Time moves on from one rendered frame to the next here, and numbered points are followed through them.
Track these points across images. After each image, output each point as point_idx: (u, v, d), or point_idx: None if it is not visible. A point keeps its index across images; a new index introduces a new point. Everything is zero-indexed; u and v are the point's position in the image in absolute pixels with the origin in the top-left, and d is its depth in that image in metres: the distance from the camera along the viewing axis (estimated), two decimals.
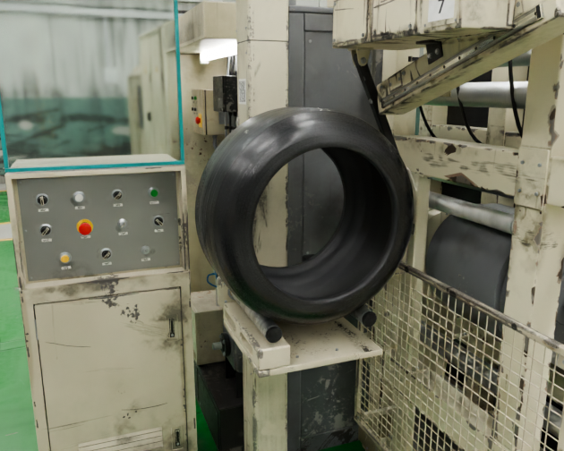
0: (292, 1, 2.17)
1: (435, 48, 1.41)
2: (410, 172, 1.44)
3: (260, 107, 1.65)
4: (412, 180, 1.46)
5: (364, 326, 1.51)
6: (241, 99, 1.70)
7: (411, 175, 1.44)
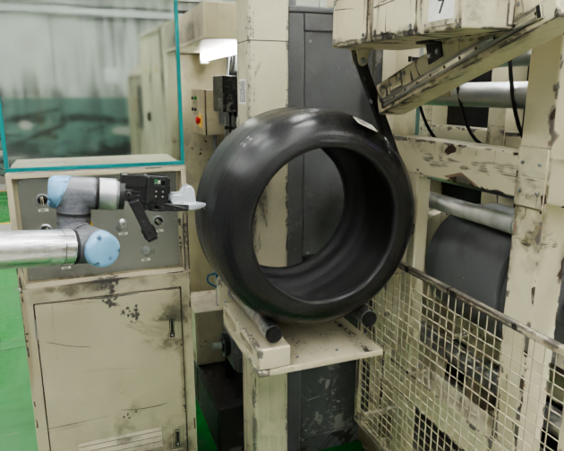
0: (292, 1, 2.17)
1: (435, 48, 1.41)
2: (359, 122, 1.36)
3: (260, 107, 1.65)
4: (366, 124, 1.37)
5: (376, 316, 1.52)
6: (241, 99, 1.70)
7: (363, 124, 1.36)
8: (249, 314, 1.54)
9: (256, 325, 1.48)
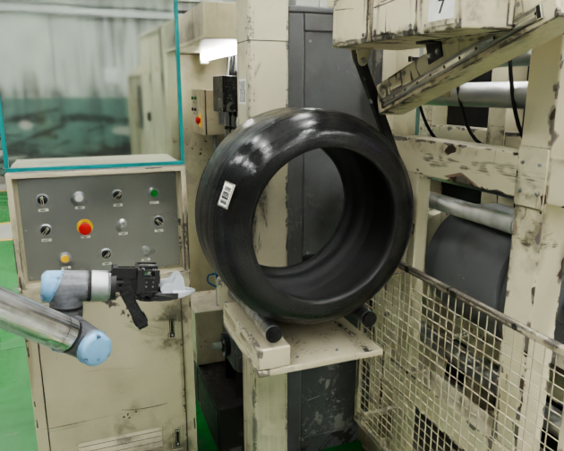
0: (292, 1, 2.17)
1: (435, 48, 1.41)
2: (225, 205, 1.28)
3: (260, 107, 1.65)
4: (226, 194, 1.29)
5: (367, 327, 1.51)
6: (241, 99, 1.70)
7: (228, 203, 1.28)
8: None
9: None
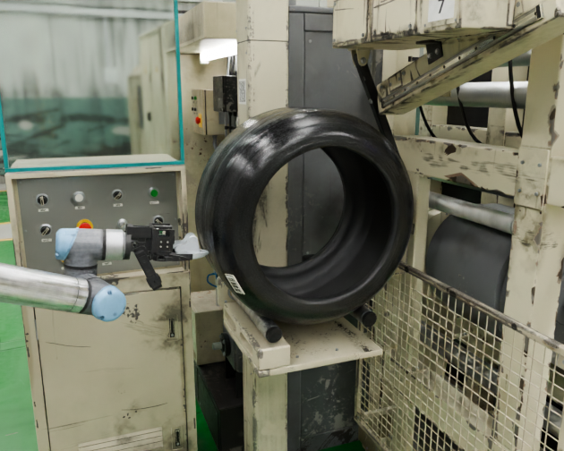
0: (292, 1, 2.17)
1: (435, 48, 1.41)
2: (241, 292, 1.35)
3: (260, 107, 1.65)
4: (235, 284, 1.35)
5: (376, 320, 1.52)
6: (241, 99, 1.70)
7: (242, 289, 1.34)
8: (251, 310, 1.54)
9: (256, 321, 1.48)
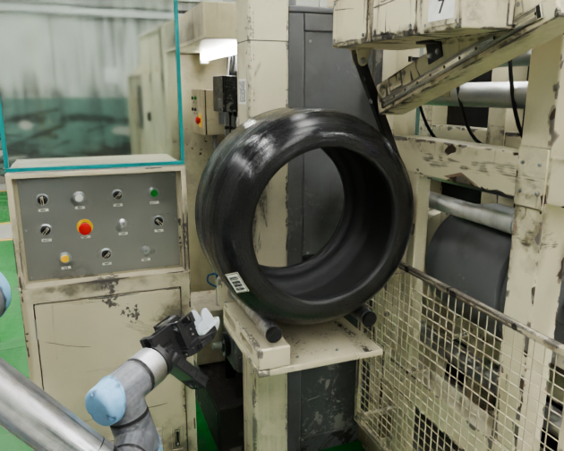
0: (292, 1, 2.17)
1: (435, 48, 1.41)
2: (244, 289, 1.36)
3: (260, 107, 1.65)
4: (237, 282, 1.35)
5: (375, 321, 1.52)
6: (241, 99, 1.70)
7: (246, 286, 1.35)
8: (251, 310, 1.54)
9: (256, 320, 1.48)
